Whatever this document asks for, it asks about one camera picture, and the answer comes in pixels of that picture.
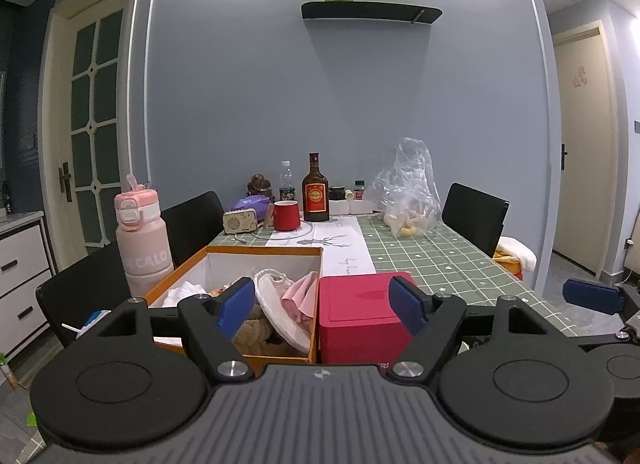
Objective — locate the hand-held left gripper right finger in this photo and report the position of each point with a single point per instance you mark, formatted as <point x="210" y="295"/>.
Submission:
<point x="407" y="304"/>

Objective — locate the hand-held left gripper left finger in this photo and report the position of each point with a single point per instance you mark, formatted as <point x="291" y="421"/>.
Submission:
<point x="235" y="304"/>

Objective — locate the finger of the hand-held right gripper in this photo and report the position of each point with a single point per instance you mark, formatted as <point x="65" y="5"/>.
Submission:
<point x="592" y="294"/>

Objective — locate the brown teddy bear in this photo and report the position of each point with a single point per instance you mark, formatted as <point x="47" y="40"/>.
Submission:
<point x="252" y="334"/>

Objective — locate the beige plush slipper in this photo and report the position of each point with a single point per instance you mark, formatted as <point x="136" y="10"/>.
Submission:
<point x="280" y="314"/>

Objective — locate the orange cardboard box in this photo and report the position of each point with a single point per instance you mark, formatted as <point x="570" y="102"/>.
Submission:
<point x="260" y="261"/>

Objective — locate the pink cloth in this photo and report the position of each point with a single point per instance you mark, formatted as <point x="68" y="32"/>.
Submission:
<point x="302" y="294"/>

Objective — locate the red cube box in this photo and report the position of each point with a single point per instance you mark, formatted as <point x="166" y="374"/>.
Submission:
<point x="360" y="314"/>

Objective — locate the green checked tablecloth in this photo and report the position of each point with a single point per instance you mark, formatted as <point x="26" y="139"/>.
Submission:
<point x="440" y="264"/>

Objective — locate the cream small radio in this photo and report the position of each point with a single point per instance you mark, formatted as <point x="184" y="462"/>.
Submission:
<point x="240" y="221"/>

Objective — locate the white table runner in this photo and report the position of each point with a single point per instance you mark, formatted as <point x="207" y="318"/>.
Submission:
<point x="340" y="249"/>

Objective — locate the yellow white cloth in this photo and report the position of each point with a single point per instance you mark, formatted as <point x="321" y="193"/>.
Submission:
<point x="515" y="254"/>

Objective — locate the red mug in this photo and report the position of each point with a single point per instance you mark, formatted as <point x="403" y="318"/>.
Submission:
<point x="285" y="216"/>

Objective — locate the purple pouch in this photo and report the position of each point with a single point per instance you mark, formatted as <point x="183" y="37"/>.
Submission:
<point x="250" y="204"/>

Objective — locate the pink water bottle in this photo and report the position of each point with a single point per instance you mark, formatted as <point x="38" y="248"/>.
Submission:
<point x="145" y="254"/>

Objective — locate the brown figurine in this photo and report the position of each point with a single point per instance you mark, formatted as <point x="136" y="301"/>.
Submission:
<point x="258" y="186"/>

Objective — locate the clear plastic bag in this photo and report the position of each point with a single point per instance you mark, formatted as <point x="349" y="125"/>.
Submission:
<point x="410" y="183"/>

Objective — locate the dark jar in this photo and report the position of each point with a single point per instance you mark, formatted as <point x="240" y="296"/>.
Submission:
<point x="359" y="191"/>
<point x="337" y="194"/>

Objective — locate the clear plastic bottle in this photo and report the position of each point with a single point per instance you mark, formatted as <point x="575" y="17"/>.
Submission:
<point x="286" y="183"/>

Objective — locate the brown glass bottle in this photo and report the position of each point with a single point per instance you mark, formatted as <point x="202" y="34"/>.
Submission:
<point x="315" y="194"/>

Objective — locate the blue white packet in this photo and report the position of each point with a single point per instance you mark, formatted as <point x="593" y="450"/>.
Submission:
<point x="92" y="323"/>

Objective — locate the beige door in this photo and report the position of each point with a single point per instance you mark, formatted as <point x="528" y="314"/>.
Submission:
<point x="585" y="143"/>

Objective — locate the white drawer cabinet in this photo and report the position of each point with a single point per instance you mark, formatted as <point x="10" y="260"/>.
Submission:
<point x="20" y="264"/>

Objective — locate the white glass-pane door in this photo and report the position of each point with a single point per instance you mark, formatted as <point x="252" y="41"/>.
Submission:
<point x="95" y="93"/>

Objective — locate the black wall shelf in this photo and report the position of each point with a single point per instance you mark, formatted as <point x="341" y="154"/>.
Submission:
<point x="370" y="11"/>

